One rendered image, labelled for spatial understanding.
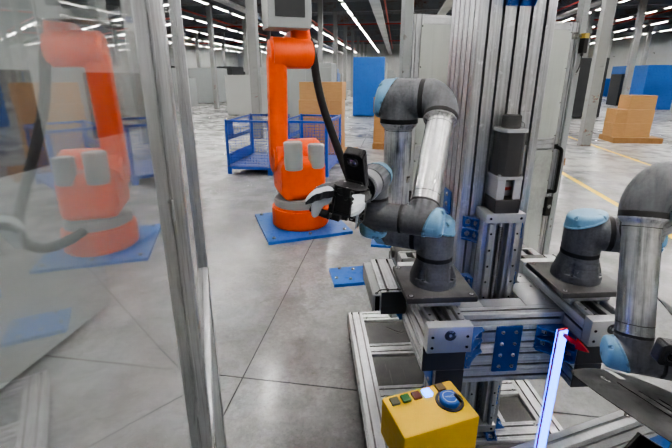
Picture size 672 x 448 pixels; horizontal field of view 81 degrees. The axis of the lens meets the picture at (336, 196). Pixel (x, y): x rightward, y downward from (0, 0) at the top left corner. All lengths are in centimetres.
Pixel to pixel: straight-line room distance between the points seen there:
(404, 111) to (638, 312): 74
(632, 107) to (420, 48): 1119
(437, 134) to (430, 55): 121
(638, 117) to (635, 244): 1220
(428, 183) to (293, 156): 323
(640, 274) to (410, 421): 61
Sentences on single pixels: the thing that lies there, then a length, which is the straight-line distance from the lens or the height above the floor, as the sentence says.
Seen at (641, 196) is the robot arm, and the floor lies 143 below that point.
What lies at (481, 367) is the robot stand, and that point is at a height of 74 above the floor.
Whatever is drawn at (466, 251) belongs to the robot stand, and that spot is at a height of 108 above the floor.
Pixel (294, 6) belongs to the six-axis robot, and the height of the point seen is 235.
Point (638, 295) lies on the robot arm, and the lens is 112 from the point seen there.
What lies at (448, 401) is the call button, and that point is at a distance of 90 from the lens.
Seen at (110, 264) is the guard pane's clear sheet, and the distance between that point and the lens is 25.
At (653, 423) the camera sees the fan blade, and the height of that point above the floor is 118.
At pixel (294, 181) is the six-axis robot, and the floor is 61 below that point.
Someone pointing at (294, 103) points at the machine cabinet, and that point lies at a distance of 1122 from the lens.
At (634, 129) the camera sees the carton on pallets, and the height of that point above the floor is 35.
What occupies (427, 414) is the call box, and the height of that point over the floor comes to 107.
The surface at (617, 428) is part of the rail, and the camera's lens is 132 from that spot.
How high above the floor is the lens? 169
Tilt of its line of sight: 17 degrees down
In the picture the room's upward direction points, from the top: straight up
